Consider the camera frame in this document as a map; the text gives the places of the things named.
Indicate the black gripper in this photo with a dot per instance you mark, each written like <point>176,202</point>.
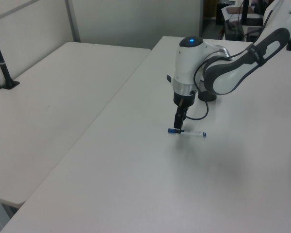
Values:
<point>187,100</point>

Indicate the blue and white marker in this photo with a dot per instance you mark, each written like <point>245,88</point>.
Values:
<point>196,133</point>

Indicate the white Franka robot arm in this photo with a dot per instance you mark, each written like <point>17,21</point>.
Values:
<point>184,63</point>

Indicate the black mesh pen cup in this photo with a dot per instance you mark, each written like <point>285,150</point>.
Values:
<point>207,97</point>

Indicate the dark equipment box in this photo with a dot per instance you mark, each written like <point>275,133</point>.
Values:
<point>234,31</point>

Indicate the small black box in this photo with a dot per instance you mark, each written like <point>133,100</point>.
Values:
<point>253,34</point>

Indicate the black monitor stand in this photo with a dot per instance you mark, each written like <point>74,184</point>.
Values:
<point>245,12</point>

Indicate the white adjacent table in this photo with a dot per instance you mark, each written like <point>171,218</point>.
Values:
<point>51,109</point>

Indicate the black camera pole with base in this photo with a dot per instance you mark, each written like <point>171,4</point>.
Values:
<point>2,63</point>

